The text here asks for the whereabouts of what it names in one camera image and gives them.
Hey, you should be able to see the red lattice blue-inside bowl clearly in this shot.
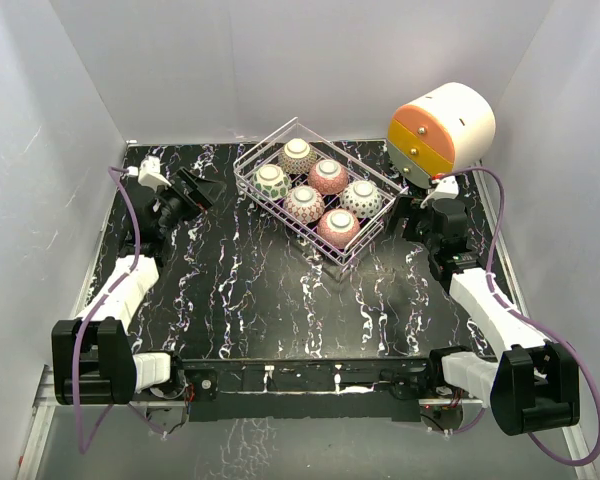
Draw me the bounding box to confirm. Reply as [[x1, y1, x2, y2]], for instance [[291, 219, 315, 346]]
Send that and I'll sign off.
[[283, 185, 325, 225]]

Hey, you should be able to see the white wire dish rack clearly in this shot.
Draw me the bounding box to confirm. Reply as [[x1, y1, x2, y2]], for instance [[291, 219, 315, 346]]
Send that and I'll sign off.
[[233, 118, 407, 270]]

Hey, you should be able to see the pink floral bowl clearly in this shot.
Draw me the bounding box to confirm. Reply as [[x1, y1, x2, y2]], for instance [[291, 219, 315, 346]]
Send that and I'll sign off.
[[308, 159, 349, 196]]

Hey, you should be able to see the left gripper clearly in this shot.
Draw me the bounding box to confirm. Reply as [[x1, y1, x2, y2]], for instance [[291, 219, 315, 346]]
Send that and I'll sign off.
[[154, 169, 224, 238]]

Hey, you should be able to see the green leaf bowl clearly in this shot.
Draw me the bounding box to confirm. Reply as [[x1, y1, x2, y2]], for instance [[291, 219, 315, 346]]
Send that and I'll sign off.
[[252, 163, 291, 201]]

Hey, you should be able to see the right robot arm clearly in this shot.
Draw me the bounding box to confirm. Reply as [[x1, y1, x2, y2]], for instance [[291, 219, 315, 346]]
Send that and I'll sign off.
[[389, 195, 580, 436]]

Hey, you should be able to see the white diamond pattern bowl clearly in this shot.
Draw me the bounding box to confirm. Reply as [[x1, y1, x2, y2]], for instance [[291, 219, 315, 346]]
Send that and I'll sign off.
[[339, 180, 383, 219]]

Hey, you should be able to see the beige patterned bowl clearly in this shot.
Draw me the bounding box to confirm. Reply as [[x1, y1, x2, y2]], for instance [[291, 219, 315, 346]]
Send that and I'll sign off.
[[278, 138, 318, 175]]

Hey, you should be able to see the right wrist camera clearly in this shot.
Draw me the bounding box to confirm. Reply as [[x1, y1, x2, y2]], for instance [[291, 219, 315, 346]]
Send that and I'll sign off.
[[425, 175, 459, 203]]

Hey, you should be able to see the aluminium rail frame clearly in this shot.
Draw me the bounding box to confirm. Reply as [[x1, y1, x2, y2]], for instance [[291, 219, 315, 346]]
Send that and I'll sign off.
[[16, 365, 58, 480]]

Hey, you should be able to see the black base frame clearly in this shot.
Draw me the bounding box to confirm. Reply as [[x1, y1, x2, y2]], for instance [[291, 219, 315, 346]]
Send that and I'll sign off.
[[129, 357, 486, 424]]

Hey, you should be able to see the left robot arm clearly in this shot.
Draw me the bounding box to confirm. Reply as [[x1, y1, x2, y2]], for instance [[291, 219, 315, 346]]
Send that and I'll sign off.
[[51, 157, 226, 405]]

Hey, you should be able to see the round drawer cabinet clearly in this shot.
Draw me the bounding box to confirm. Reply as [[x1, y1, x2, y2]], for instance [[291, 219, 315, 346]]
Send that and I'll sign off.
[[387, 82, 496, 189]]

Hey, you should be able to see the red dotted pink bowl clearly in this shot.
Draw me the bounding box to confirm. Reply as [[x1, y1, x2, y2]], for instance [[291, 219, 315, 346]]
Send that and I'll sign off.
[[317, 208, 360, 249]]

